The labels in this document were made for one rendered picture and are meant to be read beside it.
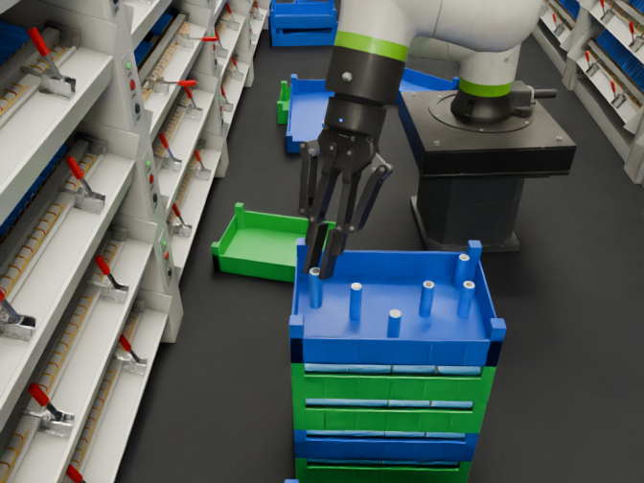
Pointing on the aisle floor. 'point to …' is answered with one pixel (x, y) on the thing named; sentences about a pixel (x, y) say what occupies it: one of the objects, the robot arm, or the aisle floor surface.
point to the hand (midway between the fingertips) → (323, 250)
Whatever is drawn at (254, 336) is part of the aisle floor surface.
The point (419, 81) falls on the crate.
